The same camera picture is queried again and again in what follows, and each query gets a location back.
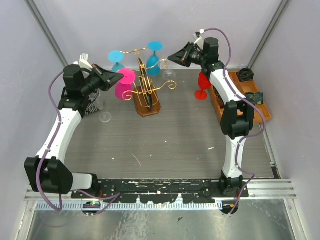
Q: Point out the clear wine glass front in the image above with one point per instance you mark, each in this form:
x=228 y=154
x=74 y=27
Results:
x=104 y=116

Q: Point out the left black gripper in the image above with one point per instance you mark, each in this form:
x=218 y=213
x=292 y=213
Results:
x=109 y=78

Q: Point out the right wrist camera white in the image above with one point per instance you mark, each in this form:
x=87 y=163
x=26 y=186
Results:
x=198 y=37

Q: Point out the wooden compartment tray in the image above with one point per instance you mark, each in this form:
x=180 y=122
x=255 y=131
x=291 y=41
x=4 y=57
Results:
x=248 y=88

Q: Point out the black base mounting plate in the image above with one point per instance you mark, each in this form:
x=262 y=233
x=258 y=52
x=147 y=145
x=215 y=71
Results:
x=160 y=191

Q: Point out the dark rolled tie right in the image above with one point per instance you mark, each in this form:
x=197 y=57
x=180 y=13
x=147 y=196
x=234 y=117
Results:
x=218 y=98

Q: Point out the blue patterned folded tie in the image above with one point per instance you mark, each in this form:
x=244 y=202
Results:
x=257 y=98

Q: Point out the black rolled tie rear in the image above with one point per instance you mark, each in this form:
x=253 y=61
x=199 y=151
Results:
x=245 y=75

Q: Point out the white slotted cable duct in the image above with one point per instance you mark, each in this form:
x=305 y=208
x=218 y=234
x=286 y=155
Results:
x=175 y=206

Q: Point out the gold wire wine glass rack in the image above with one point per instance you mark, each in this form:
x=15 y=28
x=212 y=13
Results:
x=144 y=93

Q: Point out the red wine glass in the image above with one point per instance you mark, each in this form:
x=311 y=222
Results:
x=203 y=84

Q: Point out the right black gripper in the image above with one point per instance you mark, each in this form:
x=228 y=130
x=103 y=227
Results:
x=182 y=56

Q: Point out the pink wine glass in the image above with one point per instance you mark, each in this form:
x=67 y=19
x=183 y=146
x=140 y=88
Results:
x=124 y=87

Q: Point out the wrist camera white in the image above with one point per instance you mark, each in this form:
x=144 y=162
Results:
x=198 y=37
x=84 y=61

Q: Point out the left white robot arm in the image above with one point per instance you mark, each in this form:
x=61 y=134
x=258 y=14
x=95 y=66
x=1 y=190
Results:
x=46 y=171

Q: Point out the clear wine glass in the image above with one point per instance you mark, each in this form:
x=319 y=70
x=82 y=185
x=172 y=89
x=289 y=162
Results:
x=104 y=116
x=168 y=74

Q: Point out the light blue wine glass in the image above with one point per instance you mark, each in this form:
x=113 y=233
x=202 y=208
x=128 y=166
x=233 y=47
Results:
x=116 y=58

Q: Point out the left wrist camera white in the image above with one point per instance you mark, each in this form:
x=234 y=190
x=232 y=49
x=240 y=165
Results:
x=84 y=61

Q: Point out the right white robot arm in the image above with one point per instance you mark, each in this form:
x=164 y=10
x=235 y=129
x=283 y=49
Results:
x=238 y=114

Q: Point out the striped black white cloth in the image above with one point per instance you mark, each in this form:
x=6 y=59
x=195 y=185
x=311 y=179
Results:
x=91 y=108

